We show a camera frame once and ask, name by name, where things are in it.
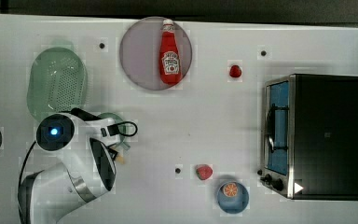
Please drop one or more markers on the yellow plush peeled banana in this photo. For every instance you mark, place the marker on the yellow plush peeled banana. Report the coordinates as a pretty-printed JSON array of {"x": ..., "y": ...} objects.
[{"x": 120, "y": 159}]

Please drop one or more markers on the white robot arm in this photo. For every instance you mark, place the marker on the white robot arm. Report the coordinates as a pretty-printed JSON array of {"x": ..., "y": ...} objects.
[{"x": 84, "y": 145}]

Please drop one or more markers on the green mug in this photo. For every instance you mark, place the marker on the green mug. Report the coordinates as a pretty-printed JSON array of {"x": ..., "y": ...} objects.
[{"x": 123, "y": 142}]

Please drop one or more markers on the red plush ketchup bottle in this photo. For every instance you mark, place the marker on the red plush ketchup bottle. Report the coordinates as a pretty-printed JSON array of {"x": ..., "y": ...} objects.
[{"x": 169, "y": 63}]

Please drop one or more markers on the red plush strawberry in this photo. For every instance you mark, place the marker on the red plush strawberry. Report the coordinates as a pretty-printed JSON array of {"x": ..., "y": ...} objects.
[{"x": 204, "y": 171}]

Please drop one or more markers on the small red round toy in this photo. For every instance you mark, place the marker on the small red round toy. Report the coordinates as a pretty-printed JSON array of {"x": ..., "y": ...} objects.
[{"x": 235, "y": 71}]

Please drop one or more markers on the orange slice toy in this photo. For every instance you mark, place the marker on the orange slice toy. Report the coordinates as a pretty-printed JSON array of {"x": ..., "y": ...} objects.
[{"x": 230, "y": 189}]

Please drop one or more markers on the blue bowl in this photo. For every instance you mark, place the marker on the blue bowl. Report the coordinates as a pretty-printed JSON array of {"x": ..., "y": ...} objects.
[{"x": 234, "y": 205}]

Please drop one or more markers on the green perforated colander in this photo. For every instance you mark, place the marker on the green perforated colander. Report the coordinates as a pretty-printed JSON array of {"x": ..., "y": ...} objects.
[{"x": 58, "y": 81}]

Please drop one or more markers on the silver black toaster oven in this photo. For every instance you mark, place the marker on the silver black toaster oven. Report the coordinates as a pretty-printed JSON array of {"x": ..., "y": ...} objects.
[{"x": 310, "y": 137}]

